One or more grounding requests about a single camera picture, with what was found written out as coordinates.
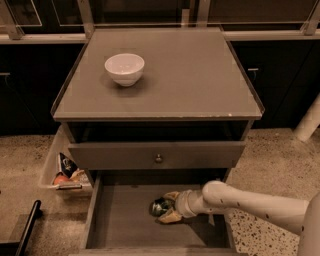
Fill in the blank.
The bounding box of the round drawer knob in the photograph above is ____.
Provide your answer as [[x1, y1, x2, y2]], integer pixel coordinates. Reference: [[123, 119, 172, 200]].
[[154, 154, 163, 164]]

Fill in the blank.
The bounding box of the closed top drawer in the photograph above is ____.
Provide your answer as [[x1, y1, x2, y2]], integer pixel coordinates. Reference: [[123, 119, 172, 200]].
[[68, 141, 245, 170]]

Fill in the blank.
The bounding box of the tan snack bag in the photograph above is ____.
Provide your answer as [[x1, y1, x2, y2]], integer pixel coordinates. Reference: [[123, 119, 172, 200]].
[[70, 169, 89, 184]]

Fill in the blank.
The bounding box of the black bar object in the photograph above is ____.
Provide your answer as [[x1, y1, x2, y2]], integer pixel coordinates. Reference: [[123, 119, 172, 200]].
[[0, 200, 42, 256]]

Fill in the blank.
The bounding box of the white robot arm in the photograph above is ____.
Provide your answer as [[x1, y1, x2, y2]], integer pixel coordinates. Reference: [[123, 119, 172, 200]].
[[158, 181, 320, 256]]

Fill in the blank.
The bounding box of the white ceramic bowl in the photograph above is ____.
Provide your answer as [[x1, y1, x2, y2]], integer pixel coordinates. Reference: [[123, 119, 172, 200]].
[[104, 53, 145, 87]]

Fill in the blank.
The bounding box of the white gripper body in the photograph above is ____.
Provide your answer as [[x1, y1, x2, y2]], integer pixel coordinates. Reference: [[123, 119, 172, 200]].
[[175, 190, 209, 218]]

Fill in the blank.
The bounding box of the dark snack bag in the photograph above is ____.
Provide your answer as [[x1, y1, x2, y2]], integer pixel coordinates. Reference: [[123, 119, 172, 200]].
[[58, 153, 78, 178]]

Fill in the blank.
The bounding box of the open middle drawer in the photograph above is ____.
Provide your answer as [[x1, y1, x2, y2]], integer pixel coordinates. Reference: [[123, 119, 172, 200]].
[[71, 171, 241, 256]]

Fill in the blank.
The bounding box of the grey drawer cabinet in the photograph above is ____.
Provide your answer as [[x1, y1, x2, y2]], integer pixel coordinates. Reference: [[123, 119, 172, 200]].
[[50, 27, 266, 256]]

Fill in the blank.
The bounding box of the clear plastic bin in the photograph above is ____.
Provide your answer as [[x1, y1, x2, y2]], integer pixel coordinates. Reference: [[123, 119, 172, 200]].
[[39, 126, 92, 200]]

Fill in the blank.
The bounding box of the crushed green can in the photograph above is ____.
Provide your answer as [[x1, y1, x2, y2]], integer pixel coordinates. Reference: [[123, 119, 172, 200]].
[[149, 197, 174, 217]]

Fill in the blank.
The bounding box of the metal railing shelf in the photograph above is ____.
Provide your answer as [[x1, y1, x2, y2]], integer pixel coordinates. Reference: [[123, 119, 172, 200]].
[[0, 0, 320, 44]]

